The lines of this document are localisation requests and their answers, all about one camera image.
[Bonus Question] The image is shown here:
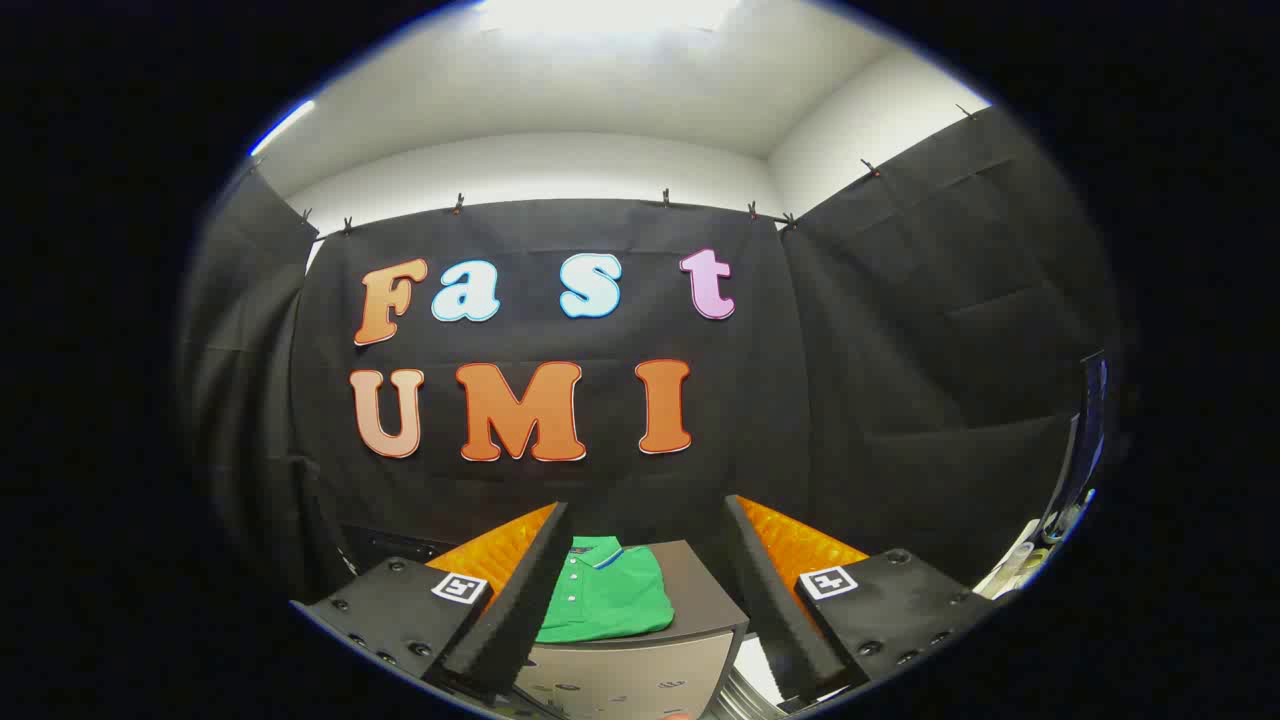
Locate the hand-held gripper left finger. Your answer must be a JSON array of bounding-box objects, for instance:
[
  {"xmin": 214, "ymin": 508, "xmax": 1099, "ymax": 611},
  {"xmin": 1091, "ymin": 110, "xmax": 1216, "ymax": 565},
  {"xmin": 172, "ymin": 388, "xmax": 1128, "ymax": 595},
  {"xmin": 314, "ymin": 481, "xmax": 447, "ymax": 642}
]
[{"xmin": 290, "ymin": 500, "xmax": 576, "ymax": 701}]

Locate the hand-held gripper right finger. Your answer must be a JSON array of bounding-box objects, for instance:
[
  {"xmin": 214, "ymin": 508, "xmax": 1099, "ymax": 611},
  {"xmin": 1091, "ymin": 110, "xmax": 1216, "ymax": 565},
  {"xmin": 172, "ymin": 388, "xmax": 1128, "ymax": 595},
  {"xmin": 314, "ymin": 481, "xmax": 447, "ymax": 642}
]
[{"xmin": 722, "ymin": 493, "xmax": 1003, "ymax": 709}]

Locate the green polo shirt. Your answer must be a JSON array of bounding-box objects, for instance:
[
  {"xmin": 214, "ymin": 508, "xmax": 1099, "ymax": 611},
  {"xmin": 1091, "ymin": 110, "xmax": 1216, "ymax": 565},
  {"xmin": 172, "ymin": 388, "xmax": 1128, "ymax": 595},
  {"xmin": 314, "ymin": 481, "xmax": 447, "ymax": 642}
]
[{"xmin": 535, "ymin": 535, "xmax": 676, "ymax": 644}]

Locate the dark transparent washing machine lid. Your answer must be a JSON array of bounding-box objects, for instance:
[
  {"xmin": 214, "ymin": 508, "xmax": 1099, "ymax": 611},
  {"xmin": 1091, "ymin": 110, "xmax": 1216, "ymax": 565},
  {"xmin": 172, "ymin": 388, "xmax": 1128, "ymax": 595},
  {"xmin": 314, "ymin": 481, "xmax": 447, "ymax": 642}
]
[{"xmin": 338, "ymin": 523, "xmax": 459, "ymax": 576}]

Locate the white board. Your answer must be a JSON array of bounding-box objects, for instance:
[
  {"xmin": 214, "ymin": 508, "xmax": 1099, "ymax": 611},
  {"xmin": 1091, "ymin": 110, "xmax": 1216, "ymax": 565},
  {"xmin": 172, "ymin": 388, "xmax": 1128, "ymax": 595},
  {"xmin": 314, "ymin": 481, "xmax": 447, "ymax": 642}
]
[{"xmin": 715, "ymin": 638, "xmax": 793, "ymax": 720}]

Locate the white plastic packaging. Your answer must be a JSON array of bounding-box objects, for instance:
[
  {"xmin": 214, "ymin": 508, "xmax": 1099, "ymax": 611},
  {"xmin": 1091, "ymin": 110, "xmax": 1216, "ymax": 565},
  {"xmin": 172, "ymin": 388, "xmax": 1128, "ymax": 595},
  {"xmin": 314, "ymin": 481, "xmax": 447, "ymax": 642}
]
[{"xmin": 975, "ymin": 518, "xmax": 1053, "ymax": 601}]

